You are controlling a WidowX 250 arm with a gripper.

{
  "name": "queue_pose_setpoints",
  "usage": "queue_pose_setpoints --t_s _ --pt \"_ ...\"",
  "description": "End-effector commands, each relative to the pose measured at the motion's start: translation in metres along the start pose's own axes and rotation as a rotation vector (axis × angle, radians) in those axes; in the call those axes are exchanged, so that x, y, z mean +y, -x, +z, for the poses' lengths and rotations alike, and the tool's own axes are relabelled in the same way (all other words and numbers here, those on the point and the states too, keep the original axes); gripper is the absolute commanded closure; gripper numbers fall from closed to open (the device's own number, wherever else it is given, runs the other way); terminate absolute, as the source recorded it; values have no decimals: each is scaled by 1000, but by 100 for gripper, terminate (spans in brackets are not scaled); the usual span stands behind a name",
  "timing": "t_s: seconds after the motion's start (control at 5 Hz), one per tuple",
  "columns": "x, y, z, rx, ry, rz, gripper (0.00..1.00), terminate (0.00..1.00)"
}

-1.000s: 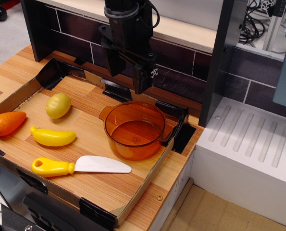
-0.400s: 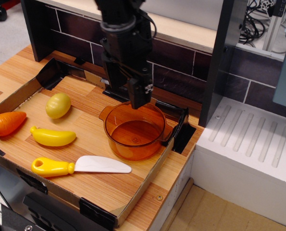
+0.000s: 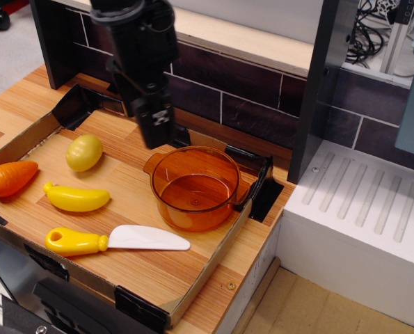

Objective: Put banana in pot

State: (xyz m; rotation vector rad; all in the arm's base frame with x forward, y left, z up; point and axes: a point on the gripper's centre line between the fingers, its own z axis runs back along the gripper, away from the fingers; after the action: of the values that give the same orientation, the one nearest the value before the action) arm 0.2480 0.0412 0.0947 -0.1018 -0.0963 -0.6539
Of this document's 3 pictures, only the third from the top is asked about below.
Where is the white ridged drain board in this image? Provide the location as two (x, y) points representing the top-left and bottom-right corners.
(282, 139), (414, 271)

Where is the yellow toy banana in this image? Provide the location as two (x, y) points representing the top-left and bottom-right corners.
(43, 182), (111, 212)

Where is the black caster wheel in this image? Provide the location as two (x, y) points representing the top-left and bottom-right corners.
(0, 8), (10, 31)

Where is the brass screw in table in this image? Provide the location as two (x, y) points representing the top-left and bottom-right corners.
(227, 282), (236, 290)

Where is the yellow-handled white toy knife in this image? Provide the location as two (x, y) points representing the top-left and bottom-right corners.
(45, 225), (191, 257)

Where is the orange transparent plastic pot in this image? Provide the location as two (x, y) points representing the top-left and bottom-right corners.
(143, 145), (250, 232)

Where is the yellow-green toy potato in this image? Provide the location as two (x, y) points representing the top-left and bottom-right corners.
(65, 134), (103, 172)

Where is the black cable bundle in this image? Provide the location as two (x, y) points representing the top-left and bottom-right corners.
(345, 0), (394, 65)

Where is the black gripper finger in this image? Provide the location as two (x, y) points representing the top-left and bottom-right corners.
(112, 71), (139, 117)
(129, 91), (175, 149)

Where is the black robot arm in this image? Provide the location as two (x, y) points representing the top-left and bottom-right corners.
(90, 1), (179, 149)

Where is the dark grey vertical post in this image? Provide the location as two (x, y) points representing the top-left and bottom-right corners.
(287, 0), (358, 184)

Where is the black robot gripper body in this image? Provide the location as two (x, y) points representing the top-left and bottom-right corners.
(104, 1), (179, 96)

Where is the orange toy carrot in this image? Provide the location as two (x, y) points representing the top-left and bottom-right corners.
(0, 161), (38, 197)

